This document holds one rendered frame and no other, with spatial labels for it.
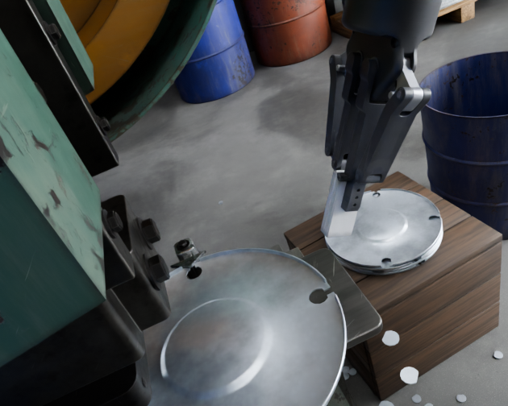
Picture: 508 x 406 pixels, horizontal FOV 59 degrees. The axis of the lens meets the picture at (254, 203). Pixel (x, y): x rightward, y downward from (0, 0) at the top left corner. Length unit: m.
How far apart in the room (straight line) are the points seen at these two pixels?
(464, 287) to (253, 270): 0.73
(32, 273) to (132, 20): 0.53
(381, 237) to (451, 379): 0.43
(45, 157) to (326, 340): 0.36
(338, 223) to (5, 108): 0.34
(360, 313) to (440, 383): 0.87
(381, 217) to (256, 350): 0.78
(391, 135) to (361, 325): 0.21
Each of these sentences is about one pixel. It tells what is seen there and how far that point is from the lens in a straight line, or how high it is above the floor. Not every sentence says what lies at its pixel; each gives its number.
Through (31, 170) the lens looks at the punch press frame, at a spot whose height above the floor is 1.12.
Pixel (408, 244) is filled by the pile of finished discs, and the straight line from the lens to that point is 1.15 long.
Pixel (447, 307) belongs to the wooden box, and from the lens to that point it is 1.23.
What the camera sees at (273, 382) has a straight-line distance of 0.48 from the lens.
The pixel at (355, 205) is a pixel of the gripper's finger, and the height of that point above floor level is 0.90.
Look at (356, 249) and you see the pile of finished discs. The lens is 1.15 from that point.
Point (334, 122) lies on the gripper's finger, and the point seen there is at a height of 0.96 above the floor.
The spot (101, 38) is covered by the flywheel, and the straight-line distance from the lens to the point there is 0.69.
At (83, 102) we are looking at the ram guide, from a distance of 0.44.
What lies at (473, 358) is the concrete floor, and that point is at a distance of 1.40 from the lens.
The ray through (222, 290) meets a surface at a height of 0.78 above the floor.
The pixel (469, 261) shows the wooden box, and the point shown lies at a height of 0.33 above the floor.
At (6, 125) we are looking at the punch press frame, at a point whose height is 1.13.
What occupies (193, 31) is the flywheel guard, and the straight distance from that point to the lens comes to 0.69.
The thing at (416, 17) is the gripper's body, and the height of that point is 1.06.
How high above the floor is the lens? 1.18
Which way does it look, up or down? 35 degrees down
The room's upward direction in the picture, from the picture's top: 20 degrees counter-clockwise
